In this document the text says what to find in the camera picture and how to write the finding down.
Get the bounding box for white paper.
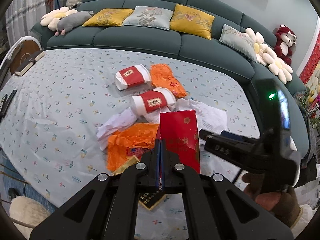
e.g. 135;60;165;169
97;98;228;151

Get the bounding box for orange bag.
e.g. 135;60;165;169
107;123;159;172
150;63;187;99

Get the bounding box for red envelope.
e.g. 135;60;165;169
160;110;200;173

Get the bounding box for gold black small box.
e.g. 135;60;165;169
112;152;165;211

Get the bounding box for operator right hand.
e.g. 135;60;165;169
242;172;286;211

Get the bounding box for potted orchid plants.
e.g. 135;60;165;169
296;87;319;136

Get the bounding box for white daisy cushion right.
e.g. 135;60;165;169
262;47;293;84

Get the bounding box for white daisy cushion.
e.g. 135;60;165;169
262;47;293;84
245;28;267;66
40;7;78;31

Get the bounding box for white daisy cushion middle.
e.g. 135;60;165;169
245;28;267;66

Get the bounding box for light blue cushion right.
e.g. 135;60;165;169
219;24;257;62

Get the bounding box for light blue cushion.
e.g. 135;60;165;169
219;24;257;62
122;6;174;31

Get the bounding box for floral light blue tablecloth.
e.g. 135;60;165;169
1;49;260;206

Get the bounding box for red white teddy bear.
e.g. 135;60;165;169
274;24;297;66

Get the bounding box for yellow cushion centre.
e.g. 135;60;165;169
170;4;215;40

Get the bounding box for yellow cushion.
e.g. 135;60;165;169
170;4;215;40
82;8;134;27

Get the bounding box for teal sectional sofa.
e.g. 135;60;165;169
30;0;311;158

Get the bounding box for light blue cushion left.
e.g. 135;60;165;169
122;6;174;31

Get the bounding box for yellow cushion left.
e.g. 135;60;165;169
82;8;134;27

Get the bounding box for cream fluffy rug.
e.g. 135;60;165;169
9;196;51;239

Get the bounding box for grey plush mouse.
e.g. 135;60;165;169
55;10;94;36

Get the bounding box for book on table edge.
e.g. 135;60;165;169
15;50;45;76

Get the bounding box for black remote control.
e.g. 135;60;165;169
0;89;17;121

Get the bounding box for white daisy cushion left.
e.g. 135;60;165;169
40;7;78;31

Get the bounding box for red decorated wall panel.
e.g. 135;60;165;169
299;46;320;85

